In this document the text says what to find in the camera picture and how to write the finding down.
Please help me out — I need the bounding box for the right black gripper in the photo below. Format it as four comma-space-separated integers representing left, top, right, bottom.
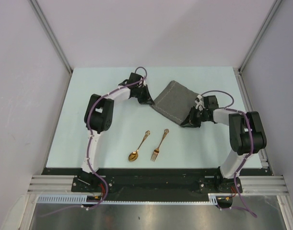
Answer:
181, 106, 209, 128

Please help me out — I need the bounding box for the left aluminium frame post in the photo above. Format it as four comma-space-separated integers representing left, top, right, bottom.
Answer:
28, 0, 73, 76

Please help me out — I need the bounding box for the gold fork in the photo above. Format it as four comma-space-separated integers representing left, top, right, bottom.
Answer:
151, 129, 169, 162

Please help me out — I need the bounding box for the right aluminium frame post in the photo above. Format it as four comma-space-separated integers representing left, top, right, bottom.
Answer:
238, 0, 284, 73

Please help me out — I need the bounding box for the gold spoon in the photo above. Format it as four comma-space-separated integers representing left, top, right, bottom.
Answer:
128, 130, 151, 162

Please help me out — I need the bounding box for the grey cloth napkin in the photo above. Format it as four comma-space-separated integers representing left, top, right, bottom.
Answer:
151, 80, 198, 126

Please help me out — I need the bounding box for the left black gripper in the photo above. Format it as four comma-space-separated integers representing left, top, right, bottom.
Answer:
135, 85, 154, 105

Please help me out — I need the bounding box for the white slotted cable duct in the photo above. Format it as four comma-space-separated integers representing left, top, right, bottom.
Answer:
37, 193, 233, 206

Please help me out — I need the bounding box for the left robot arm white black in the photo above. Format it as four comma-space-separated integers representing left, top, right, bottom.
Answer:
77, 72, 154, 192

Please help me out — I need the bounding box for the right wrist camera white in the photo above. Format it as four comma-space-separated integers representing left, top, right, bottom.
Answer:
195, 94, 205, 111

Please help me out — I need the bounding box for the front aluminium frame rail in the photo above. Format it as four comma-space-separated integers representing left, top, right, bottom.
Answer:
28, 175, 289, 196

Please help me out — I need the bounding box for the aluminium frame post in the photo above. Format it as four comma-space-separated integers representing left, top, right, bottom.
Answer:
238, 0, 284, 73
28, 0, 73, 76

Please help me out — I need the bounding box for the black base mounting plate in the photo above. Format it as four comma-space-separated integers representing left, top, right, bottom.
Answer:
42, 168, 272, 202

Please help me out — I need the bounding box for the right aluminium side rail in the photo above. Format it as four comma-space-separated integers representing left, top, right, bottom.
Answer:
234, 69, 269, 169

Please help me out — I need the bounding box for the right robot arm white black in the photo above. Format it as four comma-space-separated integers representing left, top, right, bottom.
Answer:
181, 95, 267, 193

